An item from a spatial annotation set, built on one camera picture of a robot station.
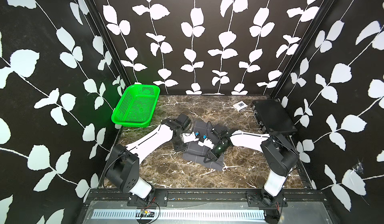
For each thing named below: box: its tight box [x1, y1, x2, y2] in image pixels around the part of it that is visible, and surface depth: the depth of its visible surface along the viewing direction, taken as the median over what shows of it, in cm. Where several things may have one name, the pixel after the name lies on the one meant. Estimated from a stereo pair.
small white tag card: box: [232, 100, 248, 112], surface depth 116 cm
